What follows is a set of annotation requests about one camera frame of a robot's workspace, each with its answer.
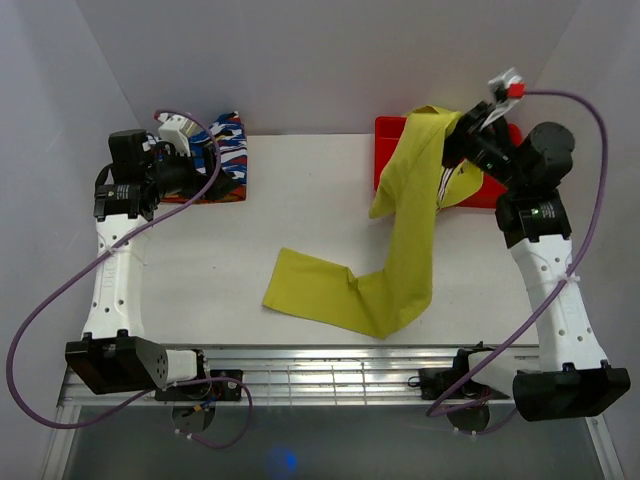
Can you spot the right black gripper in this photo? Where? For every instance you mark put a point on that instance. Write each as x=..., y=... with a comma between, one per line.
x=466, y=133

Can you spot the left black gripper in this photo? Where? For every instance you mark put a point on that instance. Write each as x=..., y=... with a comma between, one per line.
x=197, y=181

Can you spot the yellow-green trousers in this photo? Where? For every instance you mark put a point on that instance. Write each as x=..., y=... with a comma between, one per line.
x=413, y=186

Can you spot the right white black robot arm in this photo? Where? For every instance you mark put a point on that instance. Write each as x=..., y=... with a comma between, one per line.
x=552, y=366

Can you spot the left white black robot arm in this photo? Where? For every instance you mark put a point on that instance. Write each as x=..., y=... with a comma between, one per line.
x=113, y=354

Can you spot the folded multicolour patterned trousers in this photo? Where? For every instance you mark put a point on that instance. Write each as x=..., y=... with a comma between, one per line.
x=230, y=184

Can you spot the red plastic tray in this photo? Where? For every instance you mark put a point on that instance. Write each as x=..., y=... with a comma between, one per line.
x=387, y=132

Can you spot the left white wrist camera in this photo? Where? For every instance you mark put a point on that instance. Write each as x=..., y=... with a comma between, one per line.
x=177, y=130

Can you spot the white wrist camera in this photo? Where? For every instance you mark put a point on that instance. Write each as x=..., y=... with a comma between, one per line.
x=177, y=130
x=507, y=88

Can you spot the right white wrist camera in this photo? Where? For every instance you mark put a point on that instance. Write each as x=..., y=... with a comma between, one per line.
x=507, y=88

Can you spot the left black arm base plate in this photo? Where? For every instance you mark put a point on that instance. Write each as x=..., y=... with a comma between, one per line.
x=227, y=390

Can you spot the aluminium rail frame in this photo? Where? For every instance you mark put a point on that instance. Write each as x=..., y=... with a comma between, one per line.
x=330, y=413

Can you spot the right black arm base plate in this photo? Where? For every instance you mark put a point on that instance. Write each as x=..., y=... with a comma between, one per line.
x=433, y=382

